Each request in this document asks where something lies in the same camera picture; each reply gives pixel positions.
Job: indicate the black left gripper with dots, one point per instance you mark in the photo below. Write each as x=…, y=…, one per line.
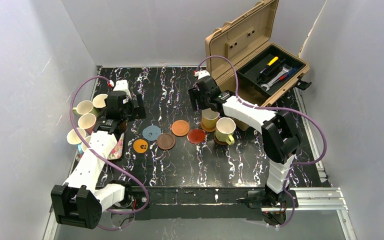
x=137, y=108

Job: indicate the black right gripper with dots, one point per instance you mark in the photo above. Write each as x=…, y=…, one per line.
x=194, y=99

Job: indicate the blue grey coaster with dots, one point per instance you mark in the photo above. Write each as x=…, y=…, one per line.
x=151, y=133

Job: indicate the peach mug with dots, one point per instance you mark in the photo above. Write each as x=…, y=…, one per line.
x=209, y=117

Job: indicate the orange smiley coaster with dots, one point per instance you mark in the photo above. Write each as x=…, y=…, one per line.
x=140, y=146

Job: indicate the yellow mug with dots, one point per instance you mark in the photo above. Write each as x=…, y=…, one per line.
x=225, y=129

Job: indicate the dark brown coaster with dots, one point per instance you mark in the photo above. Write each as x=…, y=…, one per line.
x=166, y=141

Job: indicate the orange wooden coaster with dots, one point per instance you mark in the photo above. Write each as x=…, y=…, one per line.
x=180, y=128

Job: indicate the red coaster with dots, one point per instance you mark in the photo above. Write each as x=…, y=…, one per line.
x=196, y=136

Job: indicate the light wooden coaster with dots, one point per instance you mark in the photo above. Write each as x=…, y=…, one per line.
x=206, y=129

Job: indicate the olive mug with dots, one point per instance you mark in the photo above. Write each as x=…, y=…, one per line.
x=99, y=101

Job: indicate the dark walnut coaster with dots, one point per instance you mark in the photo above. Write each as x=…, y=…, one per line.
x=219, y=138

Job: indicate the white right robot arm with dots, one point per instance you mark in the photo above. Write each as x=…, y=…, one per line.
x=280, y=137

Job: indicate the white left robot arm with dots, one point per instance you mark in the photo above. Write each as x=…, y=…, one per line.
x=78, y=201

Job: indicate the floral tray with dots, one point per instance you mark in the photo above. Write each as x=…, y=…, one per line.
x=117, y=151

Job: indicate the black toolbox tray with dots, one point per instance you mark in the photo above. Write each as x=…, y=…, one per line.
x=250, y=71

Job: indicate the tan plastic toolbox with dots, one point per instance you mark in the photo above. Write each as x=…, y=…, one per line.
x=235, y=44

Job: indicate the pink mug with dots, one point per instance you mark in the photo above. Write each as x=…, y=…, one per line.
x=87, y=122

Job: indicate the green mug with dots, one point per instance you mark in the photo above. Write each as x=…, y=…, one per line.
x=85, y=107

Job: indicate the blue mug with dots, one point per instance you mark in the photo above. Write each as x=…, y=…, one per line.
x=73, y=139

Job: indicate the red blue screwdriver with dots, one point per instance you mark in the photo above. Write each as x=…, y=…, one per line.
x=287, y=74

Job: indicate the silver wrench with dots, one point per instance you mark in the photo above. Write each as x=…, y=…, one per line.
x=275, y=79

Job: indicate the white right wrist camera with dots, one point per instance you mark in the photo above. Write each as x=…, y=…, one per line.
x=199, y=74

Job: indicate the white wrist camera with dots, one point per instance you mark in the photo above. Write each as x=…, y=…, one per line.
x=199, y=74
x=123, y=85

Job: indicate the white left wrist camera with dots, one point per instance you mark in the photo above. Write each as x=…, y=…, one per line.
x=123, y=85

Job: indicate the yellow handled screwdriver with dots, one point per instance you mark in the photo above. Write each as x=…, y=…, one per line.
x=272, y=61

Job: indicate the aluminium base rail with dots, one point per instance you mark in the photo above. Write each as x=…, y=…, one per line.
x=214, y=214

